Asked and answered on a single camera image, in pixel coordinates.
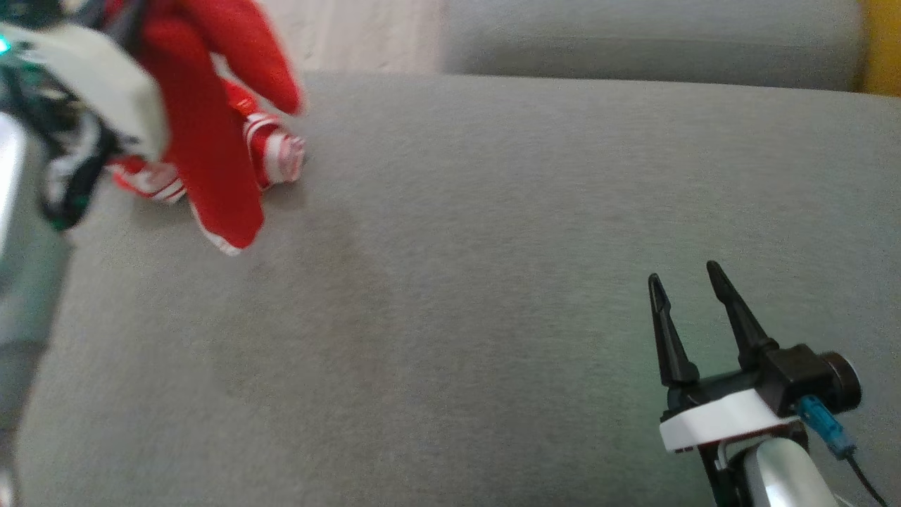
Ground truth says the plain red white-trimmed garment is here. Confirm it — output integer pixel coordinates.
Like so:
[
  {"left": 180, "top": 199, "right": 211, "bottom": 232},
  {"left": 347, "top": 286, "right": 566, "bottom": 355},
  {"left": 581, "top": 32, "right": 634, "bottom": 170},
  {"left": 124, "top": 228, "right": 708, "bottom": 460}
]
[{"left": 106, "top": 0, "right": 307, "bottom": 258}]

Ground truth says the black cable with blue plug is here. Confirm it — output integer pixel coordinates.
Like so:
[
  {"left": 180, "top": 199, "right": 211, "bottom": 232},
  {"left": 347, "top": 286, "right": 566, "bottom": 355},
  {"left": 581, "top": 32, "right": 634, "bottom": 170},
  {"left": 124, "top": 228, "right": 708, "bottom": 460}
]
[{"left": 798, "top": 394, "right": 889, "bottom": 507}]

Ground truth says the long grey sofa seat cushion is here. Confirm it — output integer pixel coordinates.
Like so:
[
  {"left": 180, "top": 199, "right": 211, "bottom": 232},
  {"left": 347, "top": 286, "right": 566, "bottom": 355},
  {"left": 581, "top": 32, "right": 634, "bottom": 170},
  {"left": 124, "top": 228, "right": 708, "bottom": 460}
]
[{"left": 440, "top": 0, "right": 867, "bottom": 92}]

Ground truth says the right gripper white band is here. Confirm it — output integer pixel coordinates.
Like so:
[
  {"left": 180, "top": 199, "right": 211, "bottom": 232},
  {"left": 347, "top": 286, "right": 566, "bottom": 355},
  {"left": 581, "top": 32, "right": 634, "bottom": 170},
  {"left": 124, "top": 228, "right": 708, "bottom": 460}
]
[{"left": 648, "top": 261, "right": 809, "bottom": 507}]

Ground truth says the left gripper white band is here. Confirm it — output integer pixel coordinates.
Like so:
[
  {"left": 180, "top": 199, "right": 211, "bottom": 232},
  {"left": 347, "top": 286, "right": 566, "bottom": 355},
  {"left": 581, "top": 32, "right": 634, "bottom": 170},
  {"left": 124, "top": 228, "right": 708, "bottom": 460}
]
[{"left": 20, "top": 23, "right": 168, "bottom": 163}]

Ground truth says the large yellow sofa back cushion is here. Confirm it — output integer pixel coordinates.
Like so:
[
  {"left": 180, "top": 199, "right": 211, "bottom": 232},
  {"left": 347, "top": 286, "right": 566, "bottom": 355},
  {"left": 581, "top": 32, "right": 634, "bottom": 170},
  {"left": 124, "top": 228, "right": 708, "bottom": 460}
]
[{"left": 855, "top": 0, "right": 901, "bottom": 96}]

